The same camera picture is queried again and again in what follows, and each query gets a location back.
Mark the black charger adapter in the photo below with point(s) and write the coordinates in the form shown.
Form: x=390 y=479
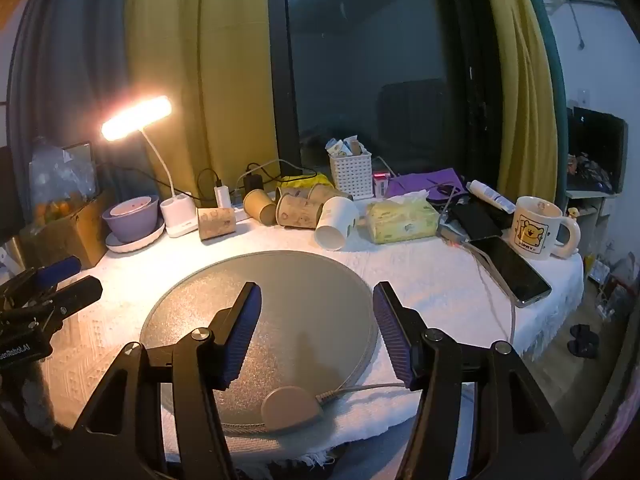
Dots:
x=253 y=184

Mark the white desk lamp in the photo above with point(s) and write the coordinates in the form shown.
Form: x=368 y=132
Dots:
x=177 y=215

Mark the white plastic basket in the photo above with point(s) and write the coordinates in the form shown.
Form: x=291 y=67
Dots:
x=350 y=177

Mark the yellow tissue pack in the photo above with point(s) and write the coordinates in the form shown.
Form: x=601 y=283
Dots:
x=400 y=220

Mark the dark slipper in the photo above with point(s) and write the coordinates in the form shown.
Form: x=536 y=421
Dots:
x=582 y=349
x=584 y=332

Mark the white plate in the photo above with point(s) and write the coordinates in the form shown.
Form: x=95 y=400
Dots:
x=150 y=240

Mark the purple folder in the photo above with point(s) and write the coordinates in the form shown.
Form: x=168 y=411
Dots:
x=425 y=182

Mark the white bear print mug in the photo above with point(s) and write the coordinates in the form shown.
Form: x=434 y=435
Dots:
x=532 y=232

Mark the white charger adapter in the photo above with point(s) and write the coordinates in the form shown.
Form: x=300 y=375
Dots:
x=223 y=197

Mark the yellow curtain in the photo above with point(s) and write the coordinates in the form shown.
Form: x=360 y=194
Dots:
x=520 y=85
x=200 y=60

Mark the white textured tablecloth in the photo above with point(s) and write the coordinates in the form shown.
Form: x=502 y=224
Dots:
x=150 y=270

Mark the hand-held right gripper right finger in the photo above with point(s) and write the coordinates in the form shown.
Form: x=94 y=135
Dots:
x=395 y=342

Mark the white tube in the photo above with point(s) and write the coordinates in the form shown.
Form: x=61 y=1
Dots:
x=490 y=195

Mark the dark window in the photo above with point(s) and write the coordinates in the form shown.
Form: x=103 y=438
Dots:
x=375 y=60

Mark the yellow plastic bag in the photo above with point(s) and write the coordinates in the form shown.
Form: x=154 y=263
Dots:
x=305 y=180

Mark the white paper cup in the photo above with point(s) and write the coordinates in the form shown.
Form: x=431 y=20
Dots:
x=337 y=220

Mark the purple bowl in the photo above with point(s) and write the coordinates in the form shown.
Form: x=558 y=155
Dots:
x=130 y=222

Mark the small red white box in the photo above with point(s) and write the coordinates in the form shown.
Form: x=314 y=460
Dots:
x=381 y=185

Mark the black pouch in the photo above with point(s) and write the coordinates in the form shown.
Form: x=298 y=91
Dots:
x=475 y=220

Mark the black smartphone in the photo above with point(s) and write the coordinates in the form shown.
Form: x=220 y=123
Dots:
x=510 y=270

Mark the black monitor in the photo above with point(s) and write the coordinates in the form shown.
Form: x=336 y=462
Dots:
x=597 y=147

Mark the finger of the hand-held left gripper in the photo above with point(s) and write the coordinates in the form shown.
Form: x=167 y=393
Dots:
x=60 y=267
x=80 y=292

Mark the round grey mat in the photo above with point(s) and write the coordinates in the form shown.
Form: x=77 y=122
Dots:
x=310 y=300

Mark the bundle of small sachets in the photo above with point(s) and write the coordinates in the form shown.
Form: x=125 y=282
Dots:
x=345 y=146

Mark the brown paper cup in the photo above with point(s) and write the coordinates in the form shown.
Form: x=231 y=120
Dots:
x=260 y=205
x=300 y=210
x=216 y=222
x=325 y=192

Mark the clear plastic bag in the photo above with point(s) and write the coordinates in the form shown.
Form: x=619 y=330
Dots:
x=55 y=175

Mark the cardboard box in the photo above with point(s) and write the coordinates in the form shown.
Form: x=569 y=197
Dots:
x=75 y=230

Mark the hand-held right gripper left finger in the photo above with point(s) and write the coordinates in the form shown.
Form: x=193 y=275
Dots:
x=244 y=336

